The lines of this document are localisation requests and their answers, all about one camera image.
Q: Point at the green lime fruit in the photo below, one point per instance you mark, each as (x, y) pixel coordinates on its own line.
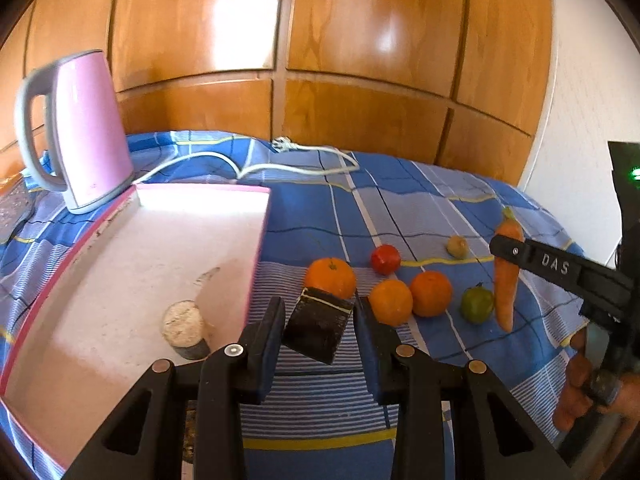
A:
(477, 304)

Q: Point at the pink rimmed white tray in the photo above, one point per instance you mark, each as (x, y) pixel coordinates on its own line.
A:
(95, 327)

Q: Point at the das finger of the black right gripper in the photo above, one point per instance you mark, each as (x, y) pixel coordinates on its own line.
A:
(560, 267)

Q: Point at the glittery purple box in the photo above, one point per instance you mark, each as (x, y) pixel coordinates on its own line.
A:
(17, 204)

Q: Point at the small yellowish fruit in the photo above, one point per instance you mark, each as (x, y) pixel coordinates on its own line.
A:
(457, 247)

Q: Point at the orange tangerine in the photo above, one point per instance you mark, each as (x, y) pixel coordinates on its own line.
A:
(431, 293)
(332, 275)
(391, 302)

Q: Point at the pink electric kettle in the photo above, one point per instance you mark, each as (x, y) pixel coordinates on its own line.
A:
(87, 144)

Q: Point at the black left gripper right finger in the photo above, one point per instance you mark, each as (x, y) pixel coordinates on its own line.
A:
(395, 375)

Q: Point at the red tomato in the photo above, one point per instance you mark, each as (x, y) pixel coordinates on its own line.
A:
(385, 260)

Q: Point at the person's right hand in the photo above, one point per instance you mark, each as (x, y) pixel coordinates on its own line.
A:
(573, 401)

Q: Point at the orange carrot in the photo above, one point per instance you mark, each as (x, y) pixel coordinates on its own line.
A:
(506, 274)

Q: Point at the dark block with white top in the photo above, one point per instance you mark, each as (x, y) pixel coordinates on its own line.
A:
(317, 324)

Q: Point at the wooden wardrobe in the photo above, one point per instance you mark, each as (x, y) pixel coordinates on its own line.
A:
(455, 83)

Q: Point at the blue plaid bedsheet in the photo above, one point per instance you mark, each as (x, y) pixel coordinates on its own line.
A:
(319, 421)

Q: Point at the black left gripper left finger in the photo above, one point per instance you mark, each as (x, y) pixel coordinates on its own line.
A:
(240, 373)

